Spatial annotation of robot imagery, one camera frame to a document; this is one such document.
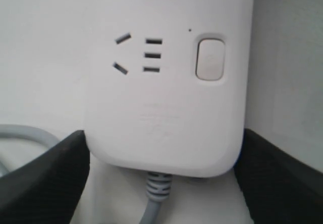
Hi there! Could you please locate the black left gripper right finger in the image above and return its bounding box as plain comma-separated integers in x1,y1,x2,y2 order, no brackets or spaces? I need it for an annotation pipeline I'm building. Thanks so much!
234,129,322,223

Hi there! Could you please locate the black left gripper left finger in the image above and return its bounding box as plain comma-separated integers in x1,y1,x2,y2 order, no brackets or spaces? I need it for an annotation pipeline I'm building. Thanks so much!
1,130,90,223

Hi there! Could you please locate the grey power cord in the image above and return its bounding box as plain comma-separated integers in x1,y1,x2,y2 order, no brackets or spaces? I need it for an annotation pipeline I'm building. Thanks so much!
0,124,173,224

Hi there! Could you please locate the white five-outlet power strip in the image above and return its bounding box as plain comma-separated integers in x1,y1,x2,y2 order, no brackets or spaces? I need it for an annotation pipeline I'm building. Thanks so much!
84,0,254,178

